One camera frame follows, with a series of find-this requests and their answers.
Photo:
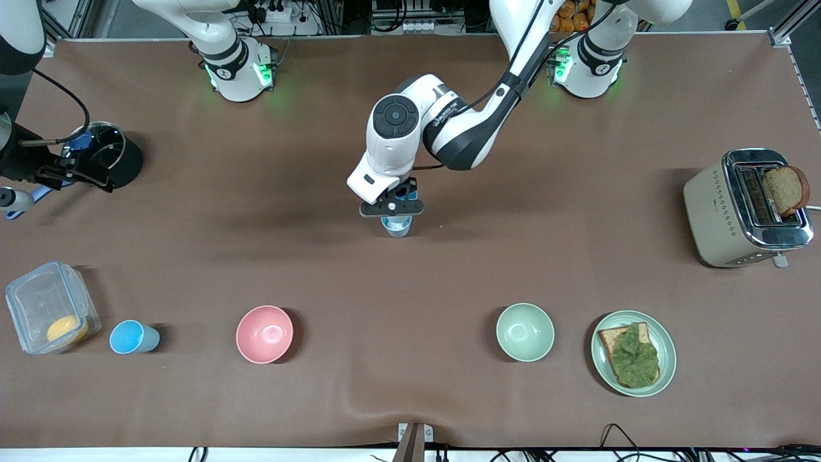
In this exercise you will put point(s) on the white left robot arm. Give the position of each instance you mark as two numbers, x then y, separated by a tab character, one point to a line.
462	128

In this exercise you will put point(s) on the metal table clamp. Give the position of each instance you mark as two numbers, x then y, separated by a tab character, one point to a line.
414	439

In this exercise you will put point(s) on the bag of orange buns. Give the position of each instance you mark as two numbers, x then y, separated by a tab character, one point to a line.
571	16

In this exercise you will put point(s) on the pale green bowl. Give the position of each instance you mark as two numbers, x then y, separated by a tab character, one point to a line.
524	332

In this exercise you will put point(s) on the black cylindrical utensil holder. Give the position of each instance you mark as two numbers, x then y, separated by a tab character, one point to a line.
128	160

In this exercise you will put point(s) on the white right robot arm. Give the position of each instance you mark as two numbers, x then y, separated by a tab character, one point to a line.
232	72

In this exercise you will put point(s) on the white power strip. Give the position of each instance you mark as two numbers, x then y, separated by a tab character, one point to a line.
277	13

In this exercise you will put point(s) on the aluminium frame profile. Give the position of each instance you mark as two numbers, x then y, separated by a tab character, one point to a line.
784	35

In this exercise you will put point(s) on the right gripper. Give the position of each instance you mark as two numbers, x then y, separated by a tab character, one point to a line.
19	158

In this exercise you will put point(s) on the blue plastic spatula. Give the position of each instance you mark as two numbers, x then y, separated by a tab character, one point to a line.
78	142

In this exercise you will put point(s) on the yellow round food piece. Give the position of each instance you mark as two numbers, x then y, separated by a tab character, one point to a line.
66	329

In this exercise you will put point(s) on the clear plastic food container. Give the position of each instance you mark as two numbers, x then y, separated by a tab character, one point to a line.
38	301

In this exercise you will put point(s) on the pale green plate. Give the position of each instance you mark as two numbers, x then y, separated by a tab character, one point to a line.
667	359

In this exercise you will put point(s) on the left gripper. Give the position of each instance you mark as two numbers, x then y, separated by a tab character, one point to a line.
405	185

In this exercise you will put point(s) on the brown bread slice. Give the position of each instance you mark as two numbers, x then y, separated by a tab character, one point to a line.
784	190

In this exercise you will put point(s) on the toast slice under lettuce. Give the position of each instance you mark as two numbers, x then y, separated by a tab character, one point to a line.
609	340

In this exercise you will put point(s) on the beige chrome toaster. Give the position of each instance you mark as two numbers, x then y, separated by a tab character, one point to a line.
718	218

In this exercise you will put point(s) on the pink bowl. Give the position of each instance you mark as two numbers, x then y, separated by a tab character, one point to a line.
264	333

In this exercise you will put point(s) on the green lettuce leaf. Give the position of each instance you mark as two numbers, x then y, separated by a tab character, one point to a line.
635	359

